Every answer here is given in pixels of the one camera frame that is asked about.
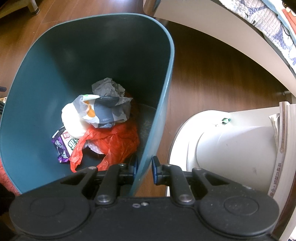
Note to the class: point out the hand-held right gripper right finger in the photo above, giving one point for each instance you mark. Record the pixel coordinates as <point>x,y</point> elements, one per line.
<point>155,171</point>

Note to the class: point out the white tissue wad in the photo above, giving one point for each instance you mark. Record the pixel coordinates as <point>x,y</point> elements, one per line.
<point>71,122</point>

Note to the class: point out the red patterned cloth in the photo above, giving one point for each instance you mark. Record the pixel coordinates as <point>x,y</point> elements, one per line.
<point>9,178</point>

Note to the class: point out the grey paper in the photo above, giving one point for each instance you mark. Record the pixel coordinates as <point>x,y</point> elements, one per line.
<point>106,87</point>

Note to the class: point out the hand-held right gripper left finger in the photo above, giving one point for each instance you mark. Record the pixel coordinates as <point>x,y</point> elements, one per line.
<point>133,169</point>

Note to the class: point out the white and purple snack packet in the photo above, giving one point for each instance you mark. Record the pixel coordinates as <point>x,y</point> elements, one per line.
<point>64,143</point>

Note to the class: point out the small green trinket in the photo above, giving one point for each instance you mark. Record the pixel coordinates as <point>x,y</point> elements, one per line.
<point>226,120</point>

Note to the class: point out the red striped cloth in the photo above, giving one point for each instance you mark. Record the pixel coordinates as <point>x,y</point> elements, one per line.
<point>291,18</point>

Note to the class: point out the grey wooden bench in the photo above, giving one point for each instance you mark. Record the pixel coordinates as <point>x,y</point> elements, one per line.
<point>32,5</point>

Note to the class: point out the red plastic bag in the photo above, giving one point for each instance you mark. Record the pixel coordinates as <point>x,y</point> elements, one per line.
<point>118,141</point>

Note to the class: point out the white round pedestal table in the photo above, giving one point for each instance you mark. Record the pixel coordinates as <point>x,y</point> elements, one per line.
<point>231,157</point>

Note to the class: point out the dark teal trash bin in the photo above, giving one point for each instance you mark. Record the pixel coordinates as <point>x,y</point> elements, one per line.
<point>81,53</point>

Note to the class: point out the white bed frame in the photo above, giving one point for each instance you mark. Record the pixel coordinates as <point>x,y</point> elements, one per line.
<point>219,25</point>

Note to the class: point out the metal bed leg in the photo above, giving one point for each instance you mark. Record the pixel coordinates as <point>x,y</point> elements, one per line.
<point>151,3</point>

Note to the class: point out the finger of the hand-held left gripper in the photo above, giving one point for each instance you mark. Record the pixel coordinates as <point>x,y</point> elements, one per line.
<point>2,88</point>

